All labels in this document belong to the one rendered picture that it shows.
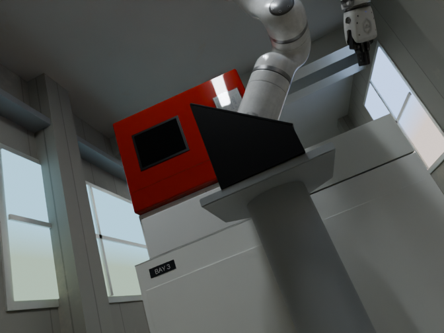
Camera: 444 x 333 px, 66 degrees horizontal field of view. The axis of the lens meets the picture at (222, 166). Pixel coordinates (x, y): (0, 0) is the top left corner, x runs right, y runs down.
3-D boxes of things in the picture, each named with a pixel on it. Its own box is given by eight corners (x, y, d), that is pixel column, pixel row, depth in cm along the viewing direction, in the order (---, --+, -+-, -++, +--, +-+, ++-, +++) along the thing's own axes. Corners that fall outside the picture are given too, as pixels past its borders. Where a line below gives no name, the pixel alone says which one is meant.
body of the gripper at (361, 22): (355, 3, 99) (361, 43, 102) (376, -1, 104) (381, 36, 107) (335, 10, 105) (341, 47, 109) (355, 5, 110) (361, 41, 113)
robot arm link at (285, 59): (246, 67, 98) (271, -1, 103) (261, 99, 114) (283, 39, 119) (285, 71, 93) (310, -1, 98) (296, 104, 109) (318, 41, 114)
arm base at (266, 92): (279, 132, 85) (300, 68, 89) (211, 116, 91) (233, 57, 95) (285, 156, 103) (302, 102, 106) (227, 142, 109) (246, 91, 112)
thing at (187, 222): (161, 261, 121) (151, 224, 127) (307, 201, 116) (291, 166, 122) (150, 259, 112) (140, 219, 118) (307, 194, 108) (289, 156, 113)
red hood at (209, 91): (181, 234, 252) (160, 165, 275) (284, 192, 244) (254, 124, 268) (133, 213, 183) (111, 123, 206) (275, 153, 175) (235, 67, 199)
